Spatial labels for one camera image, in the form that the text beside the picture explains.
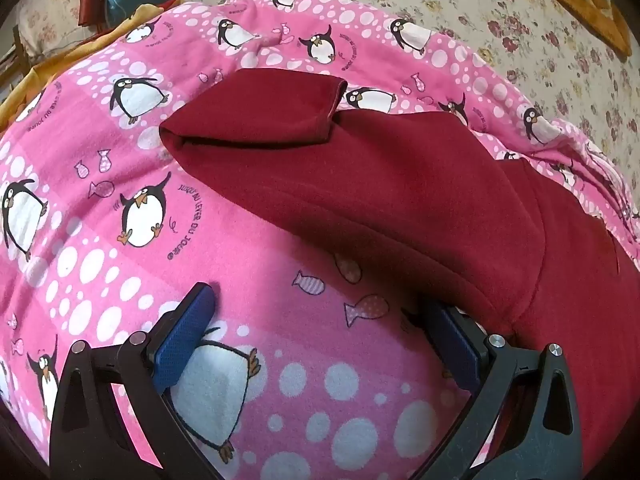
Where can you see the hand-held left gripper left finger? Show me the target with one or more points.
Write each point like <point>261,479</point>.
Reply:
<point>186,327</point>

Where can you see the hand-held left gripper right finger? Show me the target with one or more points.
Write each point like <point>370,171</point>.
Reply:
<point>452,342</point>

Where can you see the dark red sweater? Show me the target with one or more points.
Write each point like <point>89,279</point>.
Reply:
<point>400,185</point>

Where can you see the pink penguin print blanket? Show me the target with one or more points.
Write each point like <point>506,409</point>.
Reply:
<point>250,240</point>

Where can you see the yellow cloth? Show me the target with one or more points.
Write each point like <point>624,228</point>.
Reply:
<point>50,65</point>

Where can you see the floral bedsheet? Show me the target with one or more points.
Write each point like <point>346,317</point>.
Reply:
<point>450,0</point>

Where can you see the floral covered armchair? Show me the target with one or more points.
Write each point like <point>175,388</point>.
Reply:
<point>50,5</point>

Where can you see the orange patterned cushion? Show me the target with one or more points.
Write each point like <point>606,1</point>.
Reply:
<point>600,10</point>

